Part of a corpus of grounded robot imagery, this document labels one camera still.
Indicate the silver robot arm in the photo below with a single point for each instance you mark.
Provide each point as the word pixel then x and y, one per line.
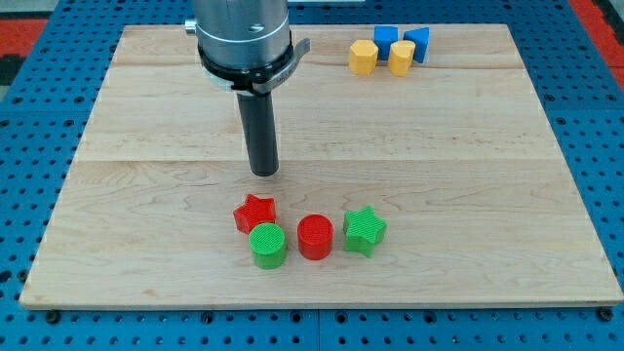
pixel 246 46

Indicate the blue triangle block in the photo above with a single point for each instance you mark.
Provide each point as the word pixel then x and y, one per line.
pixel 420 37

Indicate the red cylinder block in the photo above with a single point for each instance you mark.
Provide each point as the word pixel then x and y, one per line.
pixel 315 236

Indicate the red star block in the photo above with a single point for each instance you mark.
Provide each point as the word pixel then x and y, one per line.
pixel 253 212

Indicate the green star block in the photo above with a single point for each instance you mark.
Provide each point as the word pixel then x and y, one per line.
pixel 363 231

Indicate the green cylinder block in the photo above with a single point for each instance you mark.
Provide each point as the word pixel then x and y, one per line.
pixel 268 245

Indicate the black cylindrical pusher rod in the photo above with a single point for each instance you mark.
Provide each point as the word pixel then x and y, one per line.
pixel 258 123

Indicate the wooden board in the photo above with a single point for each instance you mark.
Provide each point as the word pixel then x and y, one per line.
pixel 458 157

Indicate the yellow hexagon block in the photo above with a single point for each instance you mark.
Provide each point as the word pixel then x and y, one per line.
pixel 363 57

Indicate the blue cube block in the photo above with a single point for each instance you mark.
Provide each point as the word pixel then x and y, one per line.
pixel 383 37

